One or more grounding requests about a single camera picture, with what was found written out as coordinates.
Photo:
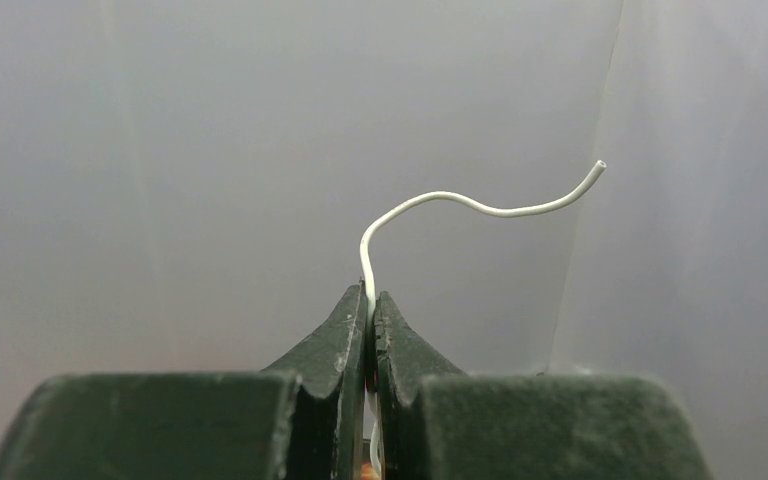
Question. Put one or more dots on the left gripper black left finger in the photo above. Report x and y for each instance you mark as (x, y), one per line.
(301, 417)

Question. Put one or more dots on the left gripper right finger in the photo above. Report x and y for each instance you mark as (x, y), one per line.
(438, 422)

